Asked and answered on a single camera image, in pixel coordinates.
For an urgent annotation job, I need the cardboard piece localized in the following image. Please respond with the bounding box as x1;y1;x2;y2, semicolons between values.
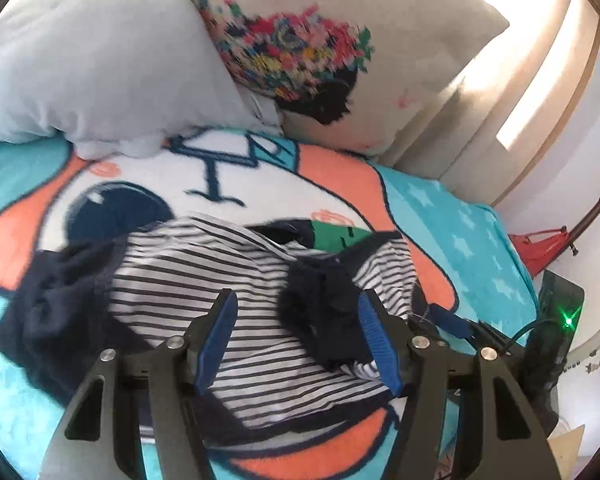
547;425;586;476

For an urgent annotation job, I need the wooden headboard frame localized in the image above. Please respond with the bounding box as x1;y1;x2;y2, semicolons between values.
490;0;600;211

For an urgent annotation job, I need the black cable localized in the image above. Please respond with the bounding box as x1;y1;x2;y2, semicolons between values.
500;317;563;358

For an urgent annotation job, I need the dark wooden pole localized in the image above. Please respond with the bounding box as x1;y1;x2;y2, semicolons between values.
567;170;600;256

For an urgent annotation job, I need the turquoise star printed blanket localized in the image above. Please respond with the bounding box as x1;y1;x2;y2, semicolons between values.
0;127;541;480

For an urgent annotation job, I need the beige curtain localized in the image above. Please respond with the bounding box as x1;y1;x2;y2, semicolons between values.
370;0;588;208

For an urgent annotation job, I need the beige floral printed pillow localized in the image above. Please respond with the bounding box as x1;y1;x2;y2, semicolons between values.
180;0;511;158

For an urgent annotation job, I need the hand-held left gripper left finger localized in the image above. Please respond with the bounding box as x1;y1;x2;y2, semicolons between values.
40;287;241;480

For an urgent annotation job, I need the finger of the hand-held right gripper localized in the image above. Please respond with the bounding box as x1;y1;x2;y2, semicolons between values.
420;302;526;361

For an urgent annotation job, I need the red plastic object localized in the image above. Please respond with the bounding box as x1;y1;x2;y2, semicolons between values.
507;227;568;278

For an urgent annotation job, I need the black and white striped shirt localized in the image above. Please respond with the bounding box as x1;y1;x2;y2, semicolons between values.
0;212;431;436

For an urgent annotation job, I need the white plush pillow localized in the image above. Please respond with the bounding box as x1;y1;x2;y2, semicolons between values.
0;0;286;161

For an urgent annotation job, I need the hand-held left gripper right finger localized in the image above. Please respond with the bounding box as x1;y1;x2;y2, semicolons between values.
357;287;563;480

